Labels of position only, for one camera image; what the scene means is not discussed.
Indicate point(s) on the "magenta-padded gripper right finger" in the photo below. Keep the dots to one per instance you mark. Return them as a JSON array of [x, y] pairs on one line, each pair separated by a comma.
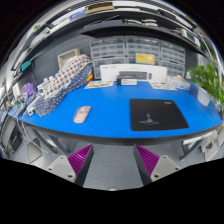
[[148, 160]]

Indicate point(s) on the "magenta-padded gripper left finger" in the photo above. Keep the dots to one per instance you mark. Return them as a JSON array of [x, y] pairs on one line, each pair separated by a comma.
[[80, 160]]

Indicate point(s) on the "pink computer mouse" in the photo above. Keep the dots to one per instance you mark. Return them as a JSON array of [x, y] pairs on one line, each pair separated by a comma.
[[81, 114]]

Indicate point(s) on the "black mouse pad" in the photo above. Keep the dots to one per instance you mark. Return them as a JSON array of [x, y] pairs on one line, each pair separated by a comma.
[[156, 113]]

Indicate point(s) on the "printed picture card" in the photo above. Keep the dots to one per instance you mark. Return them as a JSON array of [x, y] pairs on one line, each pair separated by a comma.
[[99, 84], [162, 86]]

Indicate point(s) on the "polka dot patterned cloth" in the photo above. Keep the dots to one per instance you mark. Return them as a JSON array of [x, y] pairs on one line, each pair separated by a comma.
[[63, 83]]

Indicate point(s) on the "small black labelled box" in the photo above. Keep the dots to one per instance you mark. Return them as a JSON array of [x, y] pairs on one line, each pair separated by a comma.
[[126, 81]]

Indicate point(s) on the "purple bag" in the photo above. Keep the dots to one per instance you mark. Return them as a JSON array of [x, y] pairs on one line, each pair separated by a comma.
[[29, 90]]

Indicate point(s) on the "long white keyboard box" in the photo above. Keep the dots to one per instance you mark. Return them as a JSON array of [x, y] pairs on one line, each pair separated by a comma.
[[110, 71]]

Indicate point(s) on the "green potted plant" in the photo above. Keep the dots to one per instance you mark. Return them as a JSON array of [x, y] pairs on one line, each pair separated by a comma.
[[208, 80]]

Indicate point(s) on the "yellow card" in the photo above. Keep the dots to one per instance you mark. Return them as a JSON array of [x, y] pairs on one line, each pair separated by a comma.
[[145, 58]]

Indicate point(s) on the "beige framed tray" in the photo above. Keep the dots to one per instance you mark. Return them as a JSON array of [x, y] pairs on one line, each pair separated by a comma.
[[68, 56]]

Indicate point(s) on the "white metal rack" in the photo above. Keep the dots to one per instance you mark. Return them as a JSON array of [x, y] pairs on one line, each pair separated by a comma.
[[208, 45]]

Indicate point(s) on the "teal wall box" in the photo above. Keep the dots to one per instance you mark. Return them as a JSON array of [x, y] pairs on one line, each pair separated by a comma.
[[26, 65]]

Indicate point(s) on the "dark wall shelf unit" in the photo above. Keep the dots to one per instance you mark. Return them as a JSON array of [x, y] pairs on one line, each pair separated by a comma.
[[110, 20]]

